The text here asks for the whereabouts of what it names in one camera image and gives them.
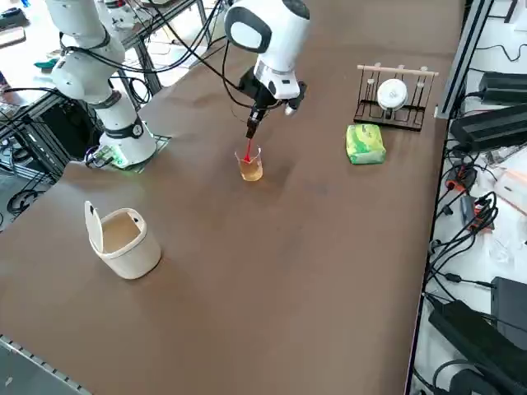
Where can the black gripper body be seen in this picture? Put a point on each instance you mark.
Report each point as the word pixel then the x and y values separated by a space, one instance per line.
pixel 259 92

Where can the red stirring rod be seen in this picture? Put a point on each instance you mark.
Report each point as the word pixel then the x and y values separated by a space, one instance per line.
pixel 248 150

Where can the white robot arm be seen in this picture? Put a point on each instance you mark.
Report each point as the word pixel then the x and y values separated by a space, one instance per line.
pixel 280 37

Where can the clear measuring cup amber solution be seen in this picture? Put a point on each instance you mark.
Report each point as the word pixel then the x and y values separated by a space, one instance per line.
pixel 252 170

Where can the green tissue pack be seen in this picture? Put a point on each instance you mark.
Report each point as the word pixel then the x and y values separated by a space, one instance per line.
pixel 364 146

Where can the cream bin with flip lid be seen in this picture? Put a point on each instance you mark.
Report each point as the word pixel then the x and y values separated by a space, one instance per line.
pixel 131 255

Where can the orange black plug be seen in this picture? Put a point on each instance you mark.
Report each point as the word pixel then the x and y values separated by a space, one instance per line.
pixel 461 179

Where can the long black box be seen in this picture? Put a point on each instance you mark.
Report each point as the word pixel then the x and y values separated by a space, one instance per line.
pixel 490 127

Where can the black power adapter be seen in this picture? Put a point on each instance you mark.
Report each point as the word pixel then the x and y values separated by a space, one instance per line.
pixel 504 86

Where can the large black power brick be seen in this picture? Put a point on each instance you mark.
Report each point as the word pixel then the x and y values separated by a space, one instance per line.
pixel 473 333

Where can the black square box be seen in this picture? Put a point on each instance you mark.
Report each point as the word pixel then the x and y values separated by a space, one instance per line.
pixel 512 304

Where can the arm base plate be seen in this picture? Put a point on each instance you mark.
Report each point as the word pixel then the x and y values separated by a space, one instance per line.
pixel 160 144

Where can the aluminium camera post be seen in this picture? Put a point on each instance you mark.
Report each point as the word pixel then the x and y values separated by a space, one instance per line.
pixel 465 53

